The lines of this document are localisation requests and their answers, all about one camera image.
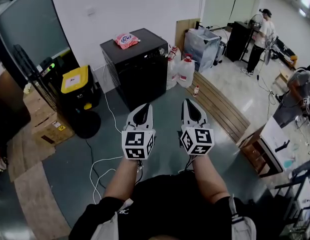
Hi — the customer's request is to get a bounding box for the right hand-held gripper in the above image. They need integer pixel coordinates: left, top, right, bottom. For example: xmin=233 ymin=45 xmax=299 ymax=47
xmin=179 ymin=98 xmax=215 ymax=156

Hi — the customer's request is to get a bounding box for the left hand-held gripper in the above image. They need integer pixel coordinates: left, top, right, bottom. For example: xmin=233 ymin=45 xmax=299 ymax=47
xmin=121 ymin=103 xmax=157 ymax=161

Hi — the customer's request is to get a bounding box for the black washing machine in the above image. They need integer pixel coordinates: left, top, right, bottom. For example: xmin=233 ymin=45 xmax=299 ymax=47
xmin=99 ymin=28 xmax=169 ymax=113

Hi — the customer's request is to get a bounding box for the person's left forearm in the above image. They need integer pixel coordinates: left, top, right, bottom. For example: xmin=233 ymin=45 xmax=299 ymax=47
xmin=103 ymin=156 xmax=146 ymax=203

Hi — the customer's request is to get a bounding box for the person's right forearm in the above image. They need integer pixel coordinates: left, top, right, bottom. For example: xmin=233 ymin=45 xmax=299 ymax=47
xmin=187 ymin=153 xmax=231 ymax=205

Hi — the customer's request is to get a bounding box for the wooden slatted bench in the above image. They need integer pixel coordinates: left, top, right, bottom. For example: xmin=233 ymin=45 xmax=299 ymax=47
xmin=185 ymin=71 xmax=251 ymax=144

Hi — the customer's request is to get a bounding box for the large clear water jug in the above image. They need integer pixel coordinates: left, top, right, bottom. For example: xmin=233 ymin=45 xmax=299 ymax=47
xmin=169 ymin=45 xmax=182 ymax=64
xmin=177 ymin=54 xmax=196 ymax=89
xmin=166 ymin=56 xmax=180 ymax=91

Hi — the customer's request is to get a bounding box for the grey plastic-wrapped container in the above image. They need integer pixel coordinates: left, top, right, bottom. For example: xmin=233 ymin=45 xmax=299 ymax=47
xmin=183 ymin=27 xmax=222 ymax=73

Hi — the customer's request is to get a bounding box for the silver suitcase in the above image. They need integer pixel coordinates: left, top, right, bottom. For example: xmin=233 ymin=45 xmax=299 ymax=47
xmin=213 ymin=41 xmax=227 ymax=67

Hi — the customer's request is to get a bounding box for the black bin with yellow lid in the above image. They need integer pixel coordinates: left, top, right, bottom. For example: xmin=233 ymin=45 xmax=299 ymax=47
xmin=60 ymin=65 xmax=101 ymax=110

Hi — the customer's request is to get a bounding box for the pink detergent bag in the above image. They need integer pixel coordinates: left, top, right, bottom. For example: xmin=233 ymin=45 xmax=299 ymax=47
xmin=114 ymin=32 xmax=142 ymax=50

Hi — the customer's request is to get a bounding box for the wooden side cabinet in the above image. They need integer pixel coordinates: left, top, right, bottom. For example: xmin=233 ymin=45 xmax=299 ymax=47
xmin=236 ymin=116 xmax=294 ymax=178

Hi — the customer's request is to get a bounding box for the brown cardboard sheet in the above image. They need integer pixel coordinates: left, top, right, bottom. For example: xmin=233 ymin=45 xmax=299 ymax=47
xmin=175 ymin=18 xmax=201 ymax=54

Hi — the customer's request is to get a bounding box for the black cabinet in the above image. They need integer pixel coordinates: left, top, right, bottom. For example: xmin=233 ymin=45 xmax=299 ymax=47
xmin=225 ymin=21 xmax=254 ymax=63

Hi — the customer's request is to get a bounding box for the brown cardboard box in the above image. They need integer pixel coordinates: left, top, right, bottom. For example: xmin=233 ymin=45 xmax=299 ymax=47
xmin=23 ymin=88 xmax=58 ymax=128
xmin=31 ymin=120 xmax=76 ymax=148

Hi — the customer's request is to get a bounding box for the person's black shirt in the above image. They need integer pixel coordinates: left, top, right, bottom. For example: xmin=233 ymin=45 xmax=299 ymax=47
xmin=69 ymin=172 xmax=257 ymax=240

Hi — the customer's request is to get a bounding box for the dark glass door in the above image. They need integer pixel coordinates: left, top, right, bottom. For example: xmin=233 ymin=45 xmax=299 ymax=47
xmin=0 ymin=0 xmax=73 ymax=70

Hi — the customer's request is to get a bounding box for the white cable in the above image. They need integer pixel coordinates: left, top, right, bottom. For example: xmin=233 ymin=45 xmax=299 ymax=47
xmin=89 ymin=64 xmax=123 ymax=205

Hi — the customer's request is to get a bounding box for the black cable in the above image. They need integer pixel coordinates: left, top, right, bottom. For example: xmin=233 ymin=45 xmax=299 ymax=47
xmin=84 ymin=138 xmax=108 ymax=190

